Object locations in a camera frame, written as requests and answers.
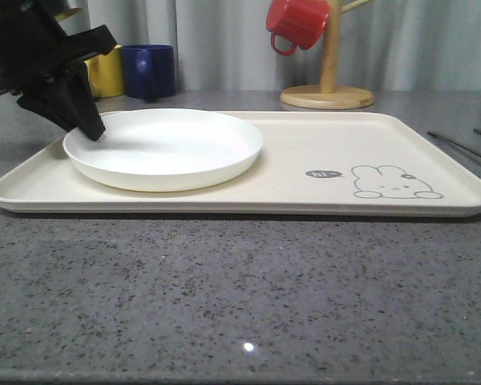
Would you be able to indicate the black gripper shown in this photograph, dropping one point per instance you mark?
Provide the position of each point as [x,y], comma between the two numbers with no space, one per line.
[35,50]

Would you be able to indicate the white round plate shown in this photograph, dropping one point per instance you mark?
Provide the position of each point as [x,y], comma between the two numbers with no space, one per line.
[166,150]

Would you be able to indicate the yellow mug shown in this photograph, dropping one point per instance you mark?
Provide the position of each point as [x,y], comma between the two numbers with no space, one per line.
[105,74]

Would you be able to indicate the dark blue mug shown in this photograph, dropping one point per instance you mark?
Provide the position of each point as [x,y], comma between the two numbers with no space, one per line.
[149,71]

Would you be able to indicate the red mug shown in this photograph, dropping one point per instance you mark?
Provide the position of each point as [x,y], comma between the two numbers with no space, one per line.
[296,23]

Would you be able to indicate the wooden mug tree stand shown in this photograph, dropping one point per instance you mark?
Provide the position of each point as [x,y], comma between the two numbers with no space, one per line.
[327,95]

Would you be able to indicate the beige rabbit serving tray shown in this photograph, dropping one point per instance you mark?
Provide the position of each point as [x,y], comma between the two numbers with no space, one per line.
[333,163]

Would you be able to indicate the grey curtain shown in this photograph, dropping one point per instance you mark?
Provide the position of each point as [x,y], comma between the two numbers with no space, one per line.
[224,45]

